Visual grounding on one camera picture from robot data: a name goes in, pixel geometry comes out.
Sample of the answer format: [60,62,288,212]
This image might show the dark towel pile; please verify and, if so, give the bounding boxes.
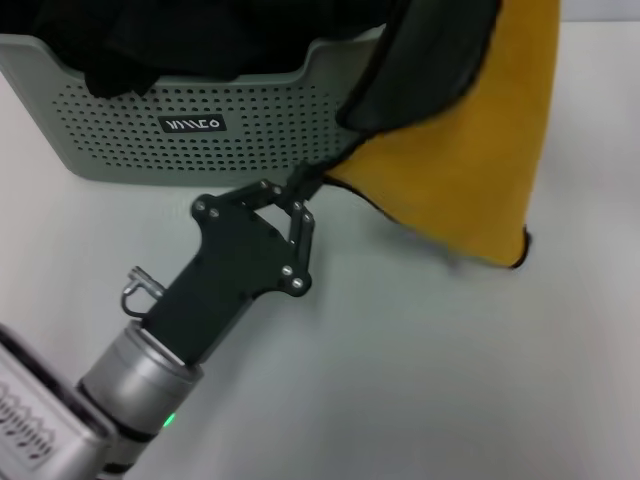
[27,0,396,99]

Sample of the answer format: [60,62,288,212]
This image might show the green perforated storage box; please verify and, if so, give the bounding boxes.
[0,22,396,189]

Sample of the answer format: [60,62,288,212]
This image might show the yellow towel with black edge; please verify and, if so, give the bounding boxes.
[294,0,565,272]

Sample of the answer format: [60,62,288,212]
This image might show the left wrist connector cable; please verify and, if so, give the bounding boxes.
[119,267,165,319]

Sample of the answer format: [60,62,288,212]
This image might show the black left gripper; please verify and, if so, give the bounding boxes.
[142,163,324,364]

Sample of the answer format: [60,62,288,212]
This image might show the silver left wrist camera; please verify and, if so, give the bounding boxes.
[0,324,115,480]

